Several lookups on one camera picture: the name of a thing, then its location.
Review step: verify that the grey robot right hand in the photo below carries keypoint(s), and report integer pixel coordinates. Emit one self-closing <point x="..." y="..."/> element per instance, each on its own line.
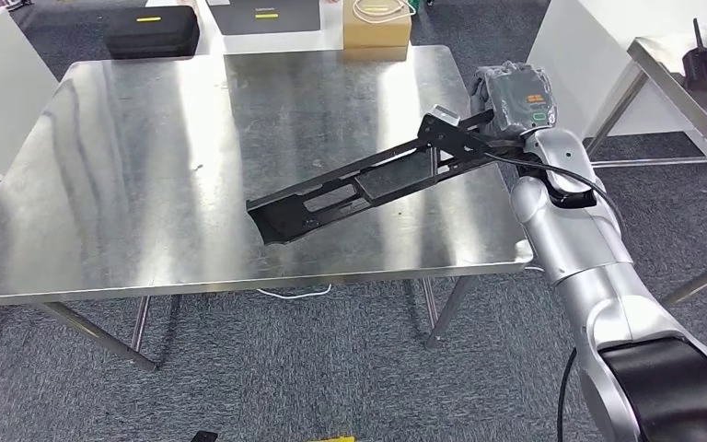
<point x="512" y="97"/>

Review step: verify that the black plastic frame part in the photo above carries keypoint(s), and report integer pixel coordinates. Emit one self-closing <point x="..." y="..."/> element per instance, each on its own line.
<point x="402" y="180"/>

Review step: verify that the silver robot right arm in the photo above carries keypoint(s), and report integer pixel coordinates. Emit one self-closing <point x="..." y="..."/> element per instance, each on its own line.
<point x="579" y="244"/>

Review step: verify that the steel workbench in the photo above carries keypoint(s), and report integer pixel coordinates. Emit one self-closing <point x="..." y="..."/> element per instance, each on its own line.
<point x="146" y="183"/>

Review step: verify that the white box plinth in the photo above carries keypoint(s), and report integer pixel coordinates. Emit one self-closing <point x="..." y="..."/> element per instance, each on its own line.
<point x="585" y="36"/>
<point x="0" y="91"/>

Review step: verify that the brown cardboard box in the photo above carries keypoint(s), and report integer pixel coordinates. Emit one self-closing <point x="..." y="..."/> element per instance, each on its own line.
<point x="378" y="36"/>

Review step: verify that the dark grey box yellow label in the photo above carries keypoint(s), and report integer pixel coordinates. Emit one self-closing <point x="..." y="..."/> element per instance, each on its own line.
<point x="268" y="24"/>

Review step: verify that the black case yellow label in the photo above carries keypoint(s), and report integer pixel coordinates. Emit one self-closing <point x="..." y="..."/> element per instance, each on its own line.
<point x="152" y="36"/>

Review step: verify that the yellow floor tape square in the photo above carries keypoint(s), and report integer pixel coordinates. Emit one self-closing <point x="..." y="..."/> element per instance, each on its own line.
<point x="332" y="439"/>

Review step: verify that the black robot left foot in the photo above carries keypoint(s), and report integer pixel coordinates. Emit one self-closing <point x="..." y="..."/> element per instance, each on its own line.
<point x="204" y="437"/>

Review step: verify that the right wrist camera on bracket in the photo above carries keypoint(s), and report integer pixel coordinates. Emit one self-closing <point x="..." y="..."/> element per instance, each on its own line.
<point x="445" y="116"/>

